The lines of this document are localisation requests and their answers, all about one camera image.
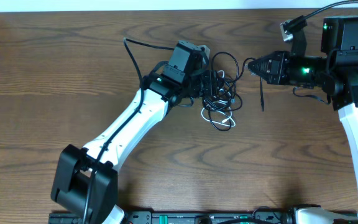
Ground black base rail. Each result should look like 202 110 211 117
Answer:
48 204 358 224

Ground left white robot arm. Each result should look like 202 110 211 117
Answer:
51 40 220 223

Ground white usb cable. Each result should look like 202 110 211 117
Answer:
200 70 237 128

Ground black usb cable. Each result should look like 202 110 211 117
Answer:
202 50 265 132

